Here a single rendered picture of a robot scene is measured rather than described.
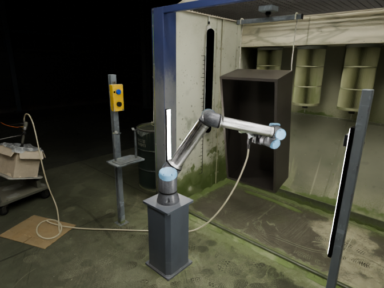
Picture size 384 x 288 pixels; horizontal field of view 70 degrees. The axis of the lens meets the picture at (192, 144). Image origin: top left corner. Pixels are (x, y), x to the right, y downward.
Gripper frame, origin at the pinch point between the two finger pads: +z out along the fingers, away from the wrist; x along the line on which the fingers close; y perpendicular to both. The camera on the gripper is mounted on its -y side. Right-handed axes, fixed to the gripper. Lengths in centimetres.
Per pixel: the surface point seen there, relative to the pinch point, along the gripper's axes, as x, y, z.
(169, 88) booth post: -52, -34, 76
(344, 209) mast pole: -22, 16, -117
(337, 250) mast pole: -21, 44, -118
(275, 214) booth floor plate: 57, 108, 8
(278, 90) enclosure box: 12.0, -41.7, -18.3
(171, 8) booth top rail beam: -56, -111, 64
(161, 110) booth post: -60, -11, 78
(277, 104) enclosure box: 14.0, -28.9, -17.6
